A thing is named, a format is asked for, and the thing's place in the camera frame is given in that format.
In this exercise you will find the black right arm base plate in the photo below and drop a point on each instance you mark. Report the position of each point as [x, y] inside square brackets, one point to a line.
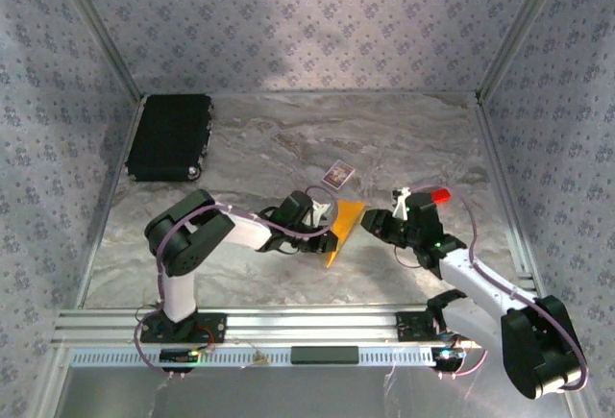
[413, 327]

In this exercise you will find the small purple card box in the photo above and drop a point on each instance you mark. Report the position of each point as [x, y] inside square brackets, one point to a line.
[338, 175]

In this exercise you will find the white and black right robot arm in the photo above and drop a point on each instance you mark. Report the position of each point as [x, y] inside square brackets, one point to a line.
[475, 281]

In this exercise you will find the small tan scrap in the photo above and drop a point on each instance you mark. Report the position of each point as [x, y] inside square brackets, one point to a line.
[260, 358]

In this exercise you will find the yellow paper sheet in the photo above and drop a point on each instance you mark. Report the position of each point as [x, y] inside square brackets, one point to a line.
[348, 218]

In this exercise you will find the black rectangular bar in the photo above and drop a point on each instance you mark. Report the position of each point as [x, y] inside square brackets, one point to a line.
[324, 355]

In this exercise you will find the aluminium frame post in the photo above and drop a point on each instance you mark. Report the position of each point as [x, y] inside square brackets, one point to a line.
[522, 29]
[98, 29]

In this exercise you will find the wide aluminium rail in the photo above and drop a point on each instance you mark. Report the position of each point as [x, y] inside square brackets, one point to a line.
[312, 327]

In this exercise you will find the aluminium frame bar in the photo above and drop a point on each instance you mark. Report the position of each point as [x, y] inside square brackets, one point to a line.
[110, 197]
[509, 197]

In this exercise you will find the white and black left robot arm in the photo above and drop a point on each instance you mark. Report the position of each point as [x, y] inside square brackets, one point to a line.
[247, 233]

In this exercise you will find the black ribbed hard case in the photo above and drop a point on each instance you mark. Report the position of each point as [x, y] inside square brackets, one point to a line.
[168, 137]

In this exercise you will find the small red block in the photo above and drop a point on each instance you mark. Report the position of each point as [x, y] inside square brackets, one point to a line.
[442, 196]

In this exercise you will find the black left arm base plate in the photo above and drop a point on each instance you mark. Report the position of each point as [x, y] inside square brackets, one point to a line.
[211, 329]

